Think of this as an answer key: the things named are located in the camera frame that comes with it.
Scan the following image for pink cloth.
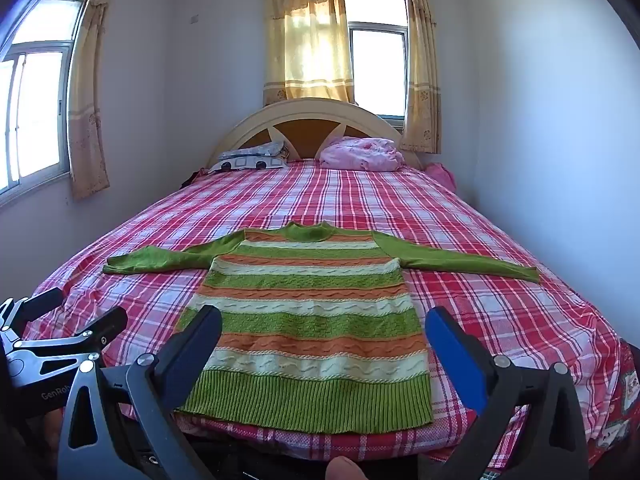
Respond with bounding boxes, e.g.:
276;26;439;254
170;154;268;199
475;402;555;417
425;162;458;191

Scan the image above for white patterned pillow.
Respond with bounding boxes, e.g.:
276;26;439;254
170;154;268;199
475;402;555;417
208;141;291;174

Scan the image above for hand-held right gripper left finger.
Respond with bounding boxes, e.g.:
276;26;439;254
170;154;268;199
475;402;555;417
57;305;223;480

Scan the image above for sliding glass window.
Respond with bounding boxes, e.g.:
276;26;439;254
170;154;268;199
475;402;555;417
344;0;407;130
0;0;93;207

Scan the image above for green orange striped knit sweater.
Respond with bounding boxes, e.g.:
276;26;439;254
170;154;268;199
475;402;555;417
102;221;542;435

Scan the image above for yellow curtain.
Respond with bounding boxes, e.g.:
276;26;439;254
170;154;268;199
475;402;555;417
400;0;443;155
263;0;355;107
67;0;119;200

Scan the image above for red plaid bed sheet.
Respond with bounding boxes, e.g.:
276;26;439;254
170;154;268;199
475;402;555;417
22;157;626;468

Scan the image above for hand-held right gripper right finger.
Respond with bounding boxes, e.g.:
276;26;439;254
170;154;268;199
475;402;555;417
425;306;590;480

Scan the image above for person's right hand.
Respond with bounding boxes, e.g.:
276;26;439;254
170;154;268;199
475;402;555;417
326;456;368;480

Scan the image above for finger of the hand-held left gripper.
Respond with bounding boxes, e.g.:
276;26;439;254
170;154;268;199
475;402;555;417
15;306;128;361
0;287;64;331

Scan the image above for pink pillow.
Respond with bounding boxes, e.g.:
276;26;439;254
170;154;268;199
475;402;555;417
320;136;406;171

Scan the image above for red patterned quilt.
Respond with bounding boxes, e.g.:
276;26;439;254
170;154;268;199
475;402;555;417
590;340;640;467

